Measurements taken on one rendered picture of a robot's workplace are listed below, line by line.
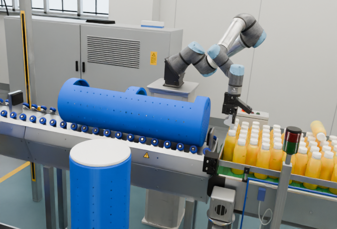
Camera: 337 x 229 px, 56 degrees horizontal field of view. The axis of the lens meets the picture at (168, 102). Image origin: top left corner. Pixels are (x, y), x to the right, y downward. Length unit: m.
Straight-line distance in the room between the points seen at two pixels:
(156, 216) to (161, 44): 1.74
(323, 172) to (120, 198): 0.98
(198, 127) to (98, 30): 2.31
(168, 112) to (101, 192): 0.55
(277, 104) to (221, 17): 1.42
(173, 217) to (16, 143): 1.28
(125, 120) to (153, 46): 1.77
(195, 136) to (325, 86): 3.16
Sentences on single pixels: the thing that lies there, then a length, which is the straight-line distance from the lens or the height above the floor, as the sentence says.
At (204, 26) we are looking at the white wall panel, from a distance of 4.59.
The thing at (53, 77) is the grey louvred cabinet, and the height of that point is 0.77.
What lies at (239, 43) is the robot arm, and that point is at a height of 1.50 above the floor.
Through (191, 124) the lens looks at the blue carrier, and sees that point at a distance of 1.68.
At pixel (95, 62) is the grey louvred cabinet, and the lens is 3.78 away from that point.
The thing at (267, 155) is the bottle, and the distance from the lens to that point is 1.66.
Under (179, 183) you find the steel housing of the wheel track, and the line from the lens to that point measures 1.88.
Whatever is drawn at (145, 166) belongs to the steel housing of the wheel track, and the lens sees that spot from 1.87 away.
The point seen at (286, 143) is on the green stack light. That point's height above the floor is 1.20.
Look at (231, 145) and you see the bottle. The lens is 1.75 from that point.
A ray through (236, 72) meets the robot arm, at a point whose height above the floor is 1.39.
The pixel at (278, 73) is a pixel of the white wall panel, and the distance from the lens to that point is 4.57.
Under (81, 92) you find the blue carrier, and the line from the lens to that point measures 1.93.
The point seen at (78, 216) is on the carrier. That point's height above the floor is 0.76.
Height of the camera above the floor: 1.71
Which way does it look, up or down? 17 degrees down
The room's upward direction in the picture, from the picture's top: 4 degrees clockwise
